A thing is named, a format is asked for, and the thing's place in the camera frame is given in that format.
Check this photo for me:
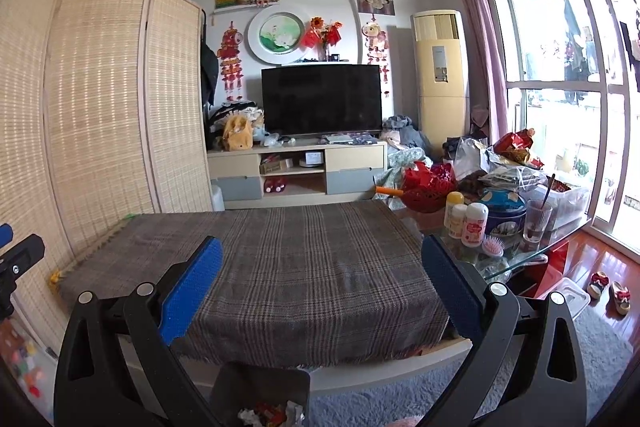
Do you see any black flat television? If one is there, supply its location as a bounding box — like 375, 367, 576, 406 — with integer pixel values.
262, 63, 382, 135

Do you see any red fruit basket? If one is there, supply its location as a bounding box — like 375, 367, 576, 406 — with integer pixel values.
400, 161, 457, 213

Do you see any round lotus wall picture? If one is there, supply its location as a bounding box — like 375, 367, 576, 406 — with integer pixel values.
245, 3, 309, 66

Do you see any black trash bin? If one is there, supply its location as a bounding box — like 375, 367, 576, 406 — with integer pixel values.
208, 362, 310, 426

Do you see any bamboo folding screen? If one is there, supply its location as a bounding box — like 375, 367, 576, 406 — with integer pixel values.
1, 0, 212, 350

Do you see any white lotion bottle yellow cap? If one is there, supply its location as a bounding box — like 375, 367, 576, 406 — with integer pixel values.
444, 191, 464, 229

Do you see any grey fluffy rug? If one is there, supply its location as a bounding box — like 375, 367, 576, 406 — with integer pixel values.
299, 305, 634, 427

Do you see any pink curtain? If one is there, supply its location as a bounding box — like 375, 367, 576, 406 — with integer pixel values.
462, 0, 509, 141

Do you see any blue round tin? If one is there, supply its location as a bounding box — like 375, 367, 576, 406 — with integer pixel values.
480, 188, 526, 239

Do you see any white wooden TV cabinet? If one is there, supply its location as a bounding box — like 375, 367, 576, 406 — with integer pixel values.
207, 139, 387, 209

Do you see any beige standing air conditioner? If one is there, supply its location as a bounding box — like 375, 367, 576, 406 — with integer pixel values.
411, 10, 470, 152

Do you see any orange handle tool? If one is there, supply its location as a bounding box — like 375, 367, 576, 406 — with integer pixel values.
375, 185, 404, 197

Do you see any glass side table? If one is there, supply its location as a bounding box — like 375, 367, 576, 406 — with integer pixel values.
423, 215, 592, 282

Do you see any clear drinking glass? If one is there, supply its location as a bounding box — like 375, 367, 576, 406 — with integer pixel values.
523, 199, 552, 244

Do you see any white bottle pink label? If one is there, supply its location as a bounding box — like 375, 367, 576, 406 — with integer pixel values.
461, 202, 489, 248

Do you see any yellow plush toy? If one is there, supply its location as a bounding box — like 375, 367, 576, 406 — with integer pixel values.
222, 114, 254, 152

